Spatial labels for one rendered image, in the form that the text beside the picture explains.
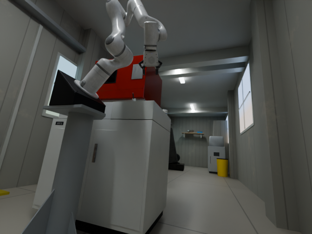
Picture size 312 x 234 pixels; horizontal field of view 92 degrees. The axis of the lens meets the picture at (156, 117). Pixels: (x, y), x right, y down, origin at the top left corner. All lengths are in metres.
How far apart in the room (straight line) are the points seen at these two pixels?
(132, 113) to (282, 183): 1.60
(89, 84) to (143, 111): 0.41
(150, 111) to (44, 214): 0.85
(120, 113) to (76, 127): 0.34
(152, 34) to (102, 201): 1.16
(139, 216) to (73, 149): 0.59
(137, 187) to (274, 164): 1.42
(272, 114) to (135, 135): 1.52
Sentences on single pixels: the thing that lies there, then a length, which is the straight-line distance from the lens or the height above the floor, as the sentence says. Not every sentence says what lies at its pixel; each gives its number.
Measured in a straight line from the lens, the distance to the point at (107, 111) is 1.29.
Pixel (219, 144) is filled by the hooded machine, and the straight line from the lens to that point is 6.49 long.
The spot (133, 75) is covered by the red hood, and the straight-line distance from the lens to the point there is 2.03.
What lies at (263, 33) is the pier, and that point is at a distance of 2.53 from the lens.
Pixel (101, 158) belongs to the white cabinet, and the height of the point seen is 0.51.
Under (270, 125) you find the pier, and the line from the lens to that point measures 2.04.
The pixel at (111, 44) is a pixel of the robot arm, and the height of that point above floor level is 1.23.
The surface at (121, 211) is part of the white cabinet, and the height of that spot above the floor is 0.20.
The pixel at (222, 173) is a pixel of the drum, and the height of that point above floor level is 0.10.
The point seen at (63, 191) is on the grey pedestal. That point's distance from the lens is 1.09.
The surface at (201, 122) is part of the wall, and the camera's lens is 9.40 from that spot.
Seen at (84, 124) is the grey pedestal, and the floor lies 0.73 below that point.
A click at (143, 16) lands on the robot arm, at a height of 1.46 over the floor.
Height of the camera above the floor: 0.59
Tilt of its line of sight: 13 degrees up
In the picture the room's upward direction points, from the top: 5 degrees clockwise
